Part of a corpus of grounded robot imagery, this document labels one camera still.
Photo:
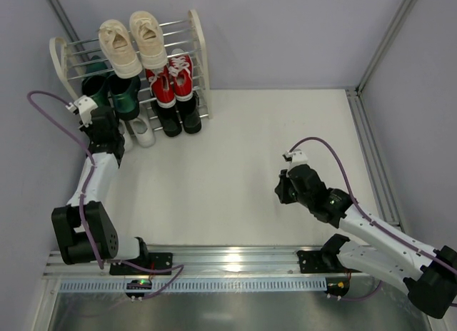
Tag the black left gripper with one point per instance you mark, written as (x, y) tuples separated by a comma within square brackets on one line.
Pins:
[(103, 120)]

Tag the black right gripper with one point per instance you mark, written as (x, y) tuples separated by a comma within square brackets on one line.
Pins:
[(285, 190)]

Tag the red canvas sneaker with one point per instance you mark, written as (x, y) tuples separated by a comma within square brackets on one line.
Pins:
[(160, 86), (181, 72)]

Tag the beige lace sneaker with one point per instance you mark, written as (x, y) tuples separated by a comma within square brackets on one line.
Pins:
[(149, 39), (115, 43)]

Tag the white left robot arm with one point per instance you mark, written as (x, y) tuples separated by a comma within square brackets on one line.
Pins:
[(83, 229)]

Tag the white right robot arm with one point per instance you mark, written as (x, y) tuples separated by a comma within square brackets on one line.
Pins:
[(427, 276)]

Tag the white metal shoe shelf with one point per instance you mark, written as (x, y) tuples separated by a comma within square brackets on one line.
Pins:
[(70, 61)]

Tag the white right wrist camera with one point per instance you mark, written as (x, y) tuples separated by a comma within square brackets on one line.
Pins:
[(295, 158)]

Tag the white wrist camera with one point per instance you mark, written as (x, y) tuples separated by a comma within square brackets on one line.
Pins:
[(295, 158), (83, 106)]

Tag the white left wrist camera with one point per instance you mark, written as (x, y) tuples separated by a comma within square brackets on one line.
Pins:
[(83, 106)]

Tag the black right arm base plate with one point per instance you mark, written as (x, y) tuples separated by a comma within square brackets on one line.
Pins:
[(311, 262)]

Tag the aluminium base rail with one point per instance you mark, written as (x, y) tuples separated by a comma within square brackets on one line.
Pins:
[(203, 261)]

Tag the slotted grey cable duct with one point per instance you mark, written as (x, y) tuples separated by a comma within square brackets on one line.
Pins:
[(199, 284)]

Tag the aluminium right frame rail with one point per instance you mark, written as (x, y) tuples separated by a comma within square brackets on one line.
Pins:
[(381, 187)]

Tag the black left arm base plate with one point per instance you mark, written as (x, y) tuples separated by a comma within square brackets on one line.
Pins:
[(160, 263)]

